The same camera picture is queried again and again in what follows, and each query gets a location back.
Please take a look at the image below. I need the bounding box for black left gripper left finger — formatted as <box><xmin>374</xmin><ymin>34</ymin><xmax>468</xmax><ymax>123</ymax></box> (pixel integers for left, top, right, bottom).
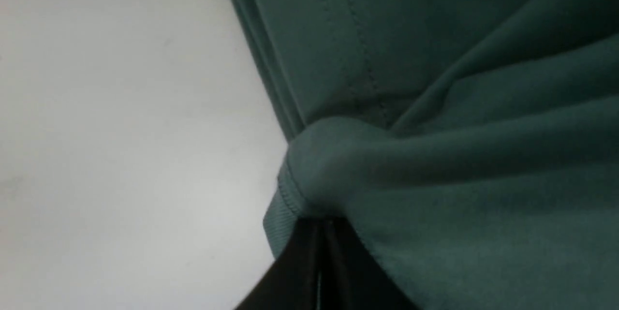
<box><xmin>236</xmin><ymin>218</ymin><xmax>322</xmax><ymax>310</ymax></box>

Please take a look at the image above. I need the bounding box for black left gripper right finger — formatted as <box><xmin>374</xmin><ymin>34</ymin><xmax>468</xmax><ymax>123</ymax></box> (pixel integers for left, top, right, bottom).
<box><xmin>319</xmin><ymin>218</ymin><xmax>418</xmax><ymax>310</ymax></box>

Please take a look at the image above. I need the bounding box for green long sleeve shirt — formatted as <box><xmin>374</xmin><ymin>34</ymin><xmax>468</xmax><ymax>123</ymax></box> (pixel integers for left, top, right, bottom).
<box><xmin>232</xmin><ymin>0</ymin><xmax>619</xmax><ymax>310</ymax></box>

